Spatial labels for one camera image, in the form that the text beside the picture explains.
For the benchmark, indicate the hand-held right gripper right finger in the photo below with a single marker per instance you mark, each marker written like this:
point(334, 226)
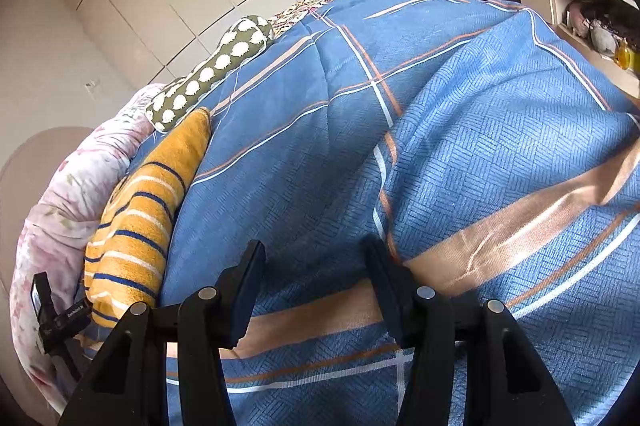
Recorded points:
point(392, 301)

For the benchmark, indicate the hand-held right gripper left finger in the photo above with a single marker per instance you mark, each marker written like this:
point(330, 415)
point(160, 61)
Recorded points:
point(240, 301)

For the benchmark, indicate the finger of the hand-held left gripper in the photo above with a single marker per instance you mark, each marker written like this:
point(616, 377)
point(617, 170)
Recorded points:
point(42, 301)

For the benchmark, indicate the yellow striped shirt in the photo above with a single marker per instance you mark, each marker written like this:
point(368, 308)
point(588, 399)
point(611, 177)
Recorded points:
point(135, 231)

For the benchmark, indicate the pink floral quilt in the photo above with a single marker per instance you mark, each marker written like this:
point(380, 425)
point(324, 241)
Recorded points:
point(65, 206)

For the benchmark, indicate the blue plaid blanket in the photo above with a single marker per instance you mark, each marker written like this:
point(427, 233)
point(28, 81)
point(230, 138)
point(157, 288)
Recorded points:
point(450, 130)

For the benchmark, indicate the green dotted pillow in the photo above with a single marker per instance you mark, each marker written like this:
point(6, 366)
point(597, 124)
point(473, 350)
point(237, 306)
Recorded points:
point(210, 70)

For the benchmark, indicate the brown patterned cloth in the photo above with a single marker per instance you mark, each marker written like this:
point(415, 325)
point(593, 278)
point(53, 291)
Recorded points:
point(310, 8)

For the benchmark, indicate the grey pouch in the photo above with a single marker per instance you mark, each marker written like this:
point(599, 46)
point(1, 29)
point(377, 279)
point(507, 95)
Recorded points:
point(602, 38)

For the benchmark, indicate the pink pouch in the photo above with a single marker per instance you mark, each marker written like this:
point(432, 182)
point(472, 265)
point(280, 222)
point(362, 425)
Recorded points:
point(577, 18)

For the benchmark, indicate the yellow bottle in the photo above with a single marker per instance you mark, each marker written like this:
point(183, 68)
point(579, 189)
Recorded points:
point(625, 54)

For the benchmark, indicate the white wall socket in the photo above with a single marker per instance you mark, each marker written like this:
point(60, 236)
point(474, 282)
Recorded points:
point(92, 86)

